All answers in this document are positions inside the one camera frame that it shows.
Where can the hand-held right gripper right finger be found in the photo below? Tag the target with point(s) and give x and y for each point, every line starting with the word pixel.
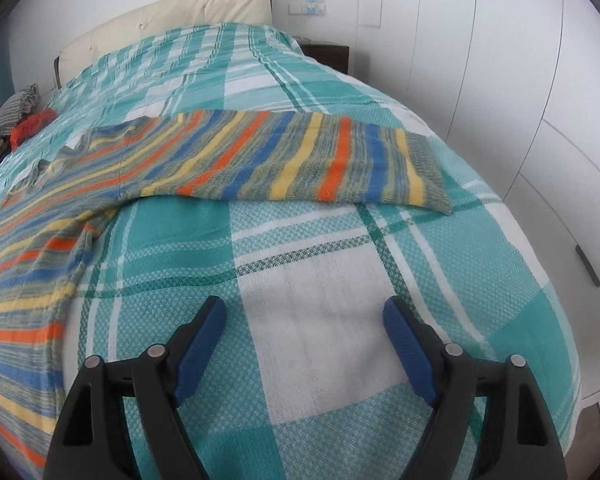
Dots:
pixel 410 350

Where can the red cloth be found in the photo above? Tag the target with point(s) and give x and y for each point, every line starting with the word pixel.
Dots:
pixel 30 127

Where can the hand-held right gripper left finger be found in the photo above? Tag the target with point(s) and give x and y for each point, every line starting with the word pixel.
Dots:
pixel 200 355

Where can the striped knit sweater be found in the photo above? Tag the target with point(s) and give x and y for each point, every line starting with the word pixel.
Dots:
pixel 280 160

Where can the white wall socket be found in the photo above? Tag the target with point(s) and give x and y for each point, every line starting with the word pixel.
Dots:
pixel 300 8

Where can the teal plaid blanket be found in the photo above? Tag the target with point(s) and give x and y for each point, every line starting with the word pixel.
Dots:
pixel 320 310

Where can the dark wooden nightstand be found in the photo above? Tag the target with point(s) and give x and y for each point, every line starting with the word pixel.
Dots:
pixel 330 57

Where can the white wardrobe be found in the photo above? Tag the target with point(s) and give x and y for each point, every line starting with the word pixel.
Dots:
pixel 480 60

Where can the grey checked cloth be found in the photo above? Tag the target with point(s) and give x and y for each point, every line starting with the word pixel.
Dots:
pixel 15 107

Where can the cream padded headboard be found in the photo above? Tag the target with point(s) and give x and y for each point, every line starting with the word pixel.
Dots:
pixel 180 15

